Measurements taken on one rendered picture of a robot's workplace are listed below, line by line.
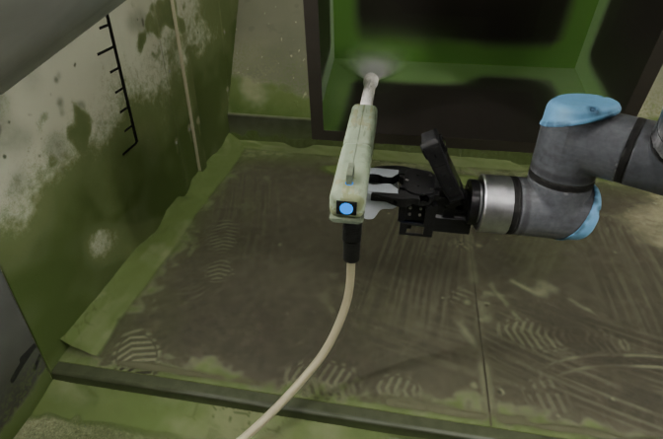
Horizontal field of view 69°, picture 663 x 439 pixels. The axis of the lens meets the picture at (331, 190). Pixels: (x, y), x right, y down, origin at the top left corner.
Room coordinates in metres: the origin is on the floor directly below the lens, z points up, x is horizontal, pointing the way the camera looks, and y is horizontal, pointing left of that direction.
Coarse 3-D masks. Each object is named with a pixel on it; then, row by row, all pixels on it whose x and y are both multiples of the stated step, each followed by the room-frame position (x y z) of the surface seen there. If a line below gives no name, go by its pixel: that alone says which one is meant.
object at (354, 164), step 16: (368, 80) 0.98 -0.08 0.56; (368, 96) 0.89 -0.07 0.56; (352, 112) 0.80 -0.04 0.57; (368, 112) 0.79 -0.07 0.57; (352, 128) 0.73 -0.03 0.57; (368, 128) 0.73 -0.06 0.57; (352, 144) 0.67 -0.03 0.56; (368, 144) 0.68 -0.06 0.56; (352, 160) 0.62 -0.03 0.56; (368, 160) 0.63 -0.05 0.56; (336, 176) 0.58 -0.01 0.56; (352, 176) 0.56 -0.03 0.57; (368, 176) 0.60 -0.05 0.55; (336, 192) 0.54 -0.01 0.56; (352, 192) 0.54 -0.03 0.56; (336, 208) 0.53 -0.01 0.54; (352, 224) 0.64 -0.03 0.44; (352, 240) 0.64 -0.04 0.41; (352, 256) 0.64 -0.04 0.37
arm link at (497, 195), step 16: (480, 176) 0.65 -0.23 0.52; (496, 176) 0.64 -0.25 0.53; (480, 192) 0.61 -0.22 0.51; (496, 192) 0.60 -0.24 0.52; (512, 192) 0.60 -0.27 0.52; (480, 208) 0.60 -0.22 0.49; (496, 208) 0.58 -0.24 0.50; (512, 208) 0.58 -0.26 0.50; (480, 224) 0.59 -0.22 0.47; (496, 224) 0.58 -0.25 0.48
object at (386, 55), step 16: (336, 48) 1.17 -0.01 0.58; (352, 48) 1.14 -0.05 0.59; (368, 48) 1.12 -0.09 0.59; (384, 48) 1.12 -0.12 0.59; (400, 48) 1.13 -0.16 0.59; (416, 48) 1.16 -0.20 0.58; (352, 64) 1.08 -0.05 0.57; (368, 64) 1.06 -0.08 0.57; (384, 64) 1.06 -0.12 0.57; (400, 64) 1.08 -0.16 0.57; (416, 64) 1.15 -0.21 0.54
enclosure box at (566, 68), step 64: (320, 0) 1.02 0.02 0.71; (384, 0) 1.20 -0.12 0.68; (448, 0) 1.18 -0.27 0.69; (512, 0) 1.16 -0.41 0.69; (576, 0) 1.14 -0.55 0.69; (640, 0) 0.93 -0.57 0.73; (320, 64) 0.87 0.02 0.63; (448, 64) 1.20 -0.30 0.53; (512, 64) 1.19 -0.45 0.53; (576, 64) 1.16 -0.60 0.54; (640, 64) 0.86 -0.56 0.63; (320, 128) 0.90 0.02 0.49; (384, 128) 0.94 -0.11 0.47; (448, 128) 0.93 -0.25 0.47; (512, 128) 0.93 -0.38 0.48
